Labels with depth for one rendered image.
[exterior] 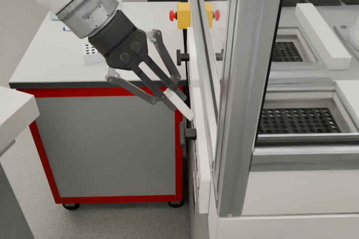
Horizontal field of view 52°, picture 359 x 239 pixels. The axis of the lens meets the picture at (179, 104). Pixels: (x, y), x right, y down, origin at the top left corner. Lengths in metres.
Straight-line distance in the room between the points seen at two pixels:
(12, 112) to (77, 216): 0.87
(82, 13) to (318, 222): 0.51
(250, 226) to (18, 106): 0.69
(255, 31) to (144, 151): 1.10
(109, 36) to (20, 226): 0.91
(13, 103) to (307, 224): 0.79
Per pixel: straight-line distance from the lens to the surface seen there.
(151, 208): 1.79
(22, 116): 1.09
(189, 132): 0.80
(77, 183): 1.64
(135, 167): 1.53
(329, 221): 0.69
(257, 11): 0.40
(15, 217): 1.34
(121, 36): 0.60
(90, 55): 1.31
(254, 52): 0.42
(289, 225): 0.68
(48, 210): 1.88
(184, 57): 1.04
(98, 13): 0.59
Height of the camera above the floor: 1.46
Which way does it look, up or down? 39 degrees down
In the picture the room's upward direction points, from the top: straight up
